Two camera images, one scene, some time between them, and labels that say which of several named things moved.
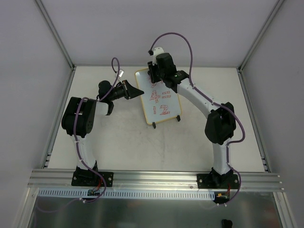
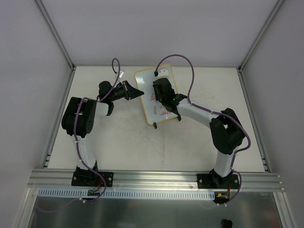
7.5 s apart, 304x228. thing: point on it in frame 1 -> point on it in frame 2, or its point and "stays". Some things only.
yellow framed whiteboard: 160,102 stays
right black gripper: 151,72 -> 175,110
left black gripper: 127,90 stays
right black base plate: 209,181 stays
